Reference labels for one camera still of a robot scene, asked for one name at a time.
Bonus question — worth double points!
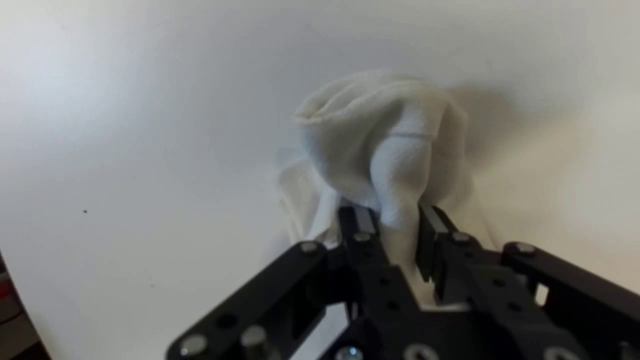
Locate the round white table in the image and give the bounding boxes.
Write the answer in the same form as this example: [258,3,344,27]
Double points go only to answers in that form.
[0,0,640,360]

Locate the black perforated workbench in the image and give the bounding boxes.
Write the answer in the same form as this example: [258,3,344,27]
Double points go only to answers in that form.
[0,255,52,360]

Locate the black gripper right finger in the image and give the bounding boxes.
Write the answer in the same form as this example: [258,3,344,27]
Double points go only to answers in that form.
[416,205,507,310]

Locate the white towel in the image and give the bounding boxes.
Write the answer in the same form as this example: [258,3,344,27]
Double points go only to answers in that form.
[277,69,466,306]

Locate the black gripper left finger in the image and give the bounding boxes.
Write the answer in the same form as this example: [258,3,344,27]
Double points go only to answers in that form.
[338,205,419,314]

